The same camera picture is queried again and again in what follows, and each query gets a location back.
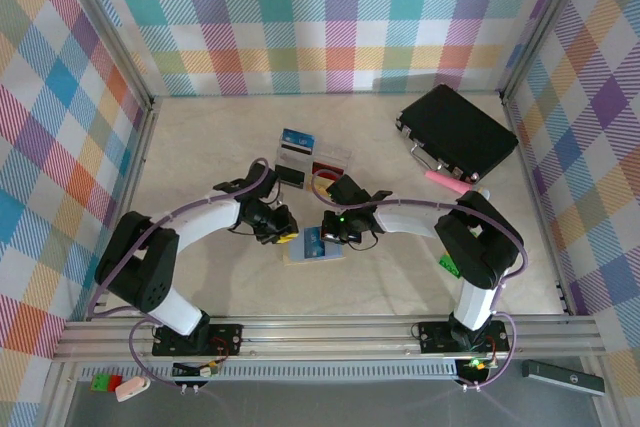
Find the blue card white print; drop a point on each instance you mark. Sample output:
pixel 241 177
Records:
pixel 307 244
pixel 299 138

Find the tan card holder clear sleeves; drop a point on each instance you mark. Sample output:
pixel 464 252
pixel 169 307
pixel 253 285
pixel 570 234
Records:
pixel 300 261

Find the card with dark stripe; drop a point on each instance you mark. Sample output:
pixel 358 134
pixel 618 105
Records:
pixel 295 152

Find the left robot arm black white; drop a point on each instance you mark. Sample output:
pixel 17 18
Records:
pixel 140 267

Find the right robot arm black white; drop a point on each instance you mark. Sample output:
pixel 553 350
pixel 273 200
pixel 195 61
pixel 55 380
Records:
pixel 480 247

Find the black card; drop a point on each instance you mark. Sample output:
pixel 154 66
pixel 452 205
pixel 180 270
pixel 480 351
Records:
pixel 291 176

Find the red card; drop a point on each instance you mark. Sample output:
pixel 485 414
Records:
pixel 325 168

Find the clear acrylic card organizer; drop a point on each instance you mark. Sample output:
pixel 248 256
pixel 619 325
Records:
pixel 345 154

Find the pink toy microphone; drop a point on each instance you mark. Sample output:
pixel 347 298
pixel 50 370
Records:
pixel 445 179

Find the green yellow toy brick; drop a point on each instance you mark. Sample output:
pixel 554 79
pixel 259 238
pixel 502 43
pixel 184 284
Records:
pixel 449 268

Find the black briefcase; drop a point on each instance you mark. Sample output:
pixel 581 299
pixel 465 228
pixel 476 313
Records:
pixel 457 127

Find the small black controller board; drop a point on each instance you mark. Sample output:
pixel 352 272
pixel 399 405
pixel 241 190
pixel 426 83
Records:
pixel 475 369
pixel 195 369

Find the pink eraser block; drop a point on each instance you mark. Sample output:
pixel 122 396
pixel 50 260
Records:
pixel 132 389

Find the green red toy block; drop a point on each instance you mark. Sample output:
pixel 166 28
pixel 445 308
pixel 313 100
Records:
pixel 105 383

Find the black flat bar device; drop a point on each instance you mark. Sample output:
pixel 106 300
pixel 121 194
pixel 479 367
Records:
pixel 560 377

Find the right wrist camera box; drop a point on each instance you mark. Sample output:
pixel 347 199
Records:
pixel 347 191

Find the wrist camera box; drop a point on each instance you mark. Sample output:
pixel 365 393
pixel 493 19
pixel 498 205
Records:
pixel 267 182
pixel 347 191

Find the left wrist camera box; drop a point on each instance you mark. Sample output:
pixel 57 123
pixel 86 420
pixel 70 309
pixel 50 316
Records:
pixel 267 182

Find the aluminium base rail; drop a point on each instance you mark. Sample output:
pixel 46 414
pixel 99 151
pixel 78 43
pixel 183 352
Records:
pixel 325 342

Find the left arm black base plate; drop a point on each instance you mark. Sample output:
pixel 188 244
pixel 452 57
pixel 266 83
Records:
pixel 227 339

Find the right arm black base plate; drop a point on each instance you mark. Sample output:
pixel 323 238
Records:
pixel 430 337

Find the aluminium table edge rail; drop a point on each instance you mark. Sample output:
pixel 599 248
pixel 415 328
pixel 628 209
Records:
pixel 141 147
pixel 537 207

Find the aluminium frame post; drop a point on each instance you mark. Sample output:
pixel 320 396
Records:
pixel 542 22
pixel 106 22

